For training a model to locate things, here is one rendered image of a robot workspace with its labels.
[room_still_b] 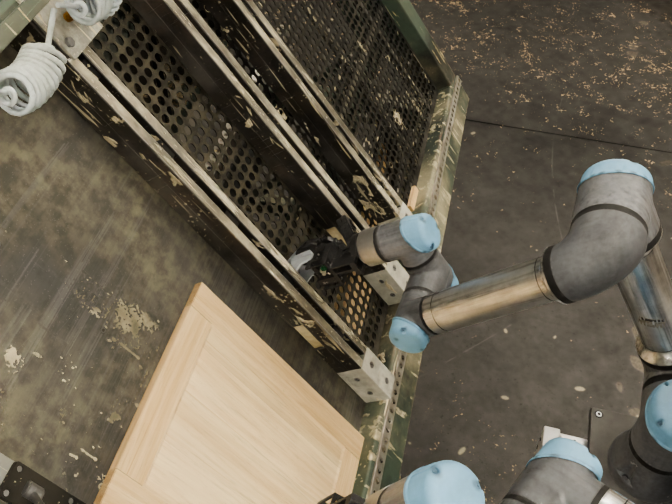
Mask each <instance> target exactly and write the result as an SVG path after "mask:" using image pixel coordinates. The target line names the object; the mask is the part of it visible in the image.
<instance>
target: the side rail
mask: <svg viewBox="0 0 672 504"><path fill-rule="evenodd" d="M381 1H382V3H383V4H384V6H385V7H386V9H387V11H388V12H389V14H390V15H391V17H392V18H393V20H394V22H395V23H396V25H397V26H398V28H399V29H400V31H401V33H402V34H403V36H404V37H405V39H406V40H407V42H408V44H409V45H410V47H411V48H412V50H413V51H414V53H415V55H416V56H417V58H418V59H419V61H420V62H421V64H422V66H423V67H424V69H425V70H426V72H427V73H428V75H429V77H430V78H431V80H432V81H433V83H434V84H435V86H436V88H437V89H438V91H439V89H442V88H444V87H446V86H450V85H451V83H452V78H453V74H454V73H453V71H452V69H451V67H450V66H449V64H448V63H447V61H446V59H445V58H444V56H443V54H442V53H441V51H440V49H439V48H438V46H437V45H436V43H435V41H434V40H433V38H432V36H431V35H430V33H429V31H428V30H427V28H426V27H425V25H424V23H423V22H422V20H421V18H420V17H419V15H418V13H417V12H416V10H415V9H414V7H413V5H412V4H411V2H410V0H381Z"/></svg>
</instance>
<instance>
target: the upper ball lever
mask: <svg viewBox="0 0 672 504"><path fill-rule="evenodd" d="M44 491H45V490H44V488H42V487H41V486H39V485H37V484H36V483H34V482H33V481H31V480H30V481H27V483H26V485H25V487H24V489H23V491H22V492H21V494H22V495H21V496H23V497H24V498H26V499H28V500H29V501H31V502H33V503H34V504H44V502H43V501H42V498H43V496H44V493H45V492H44Z"/></svg>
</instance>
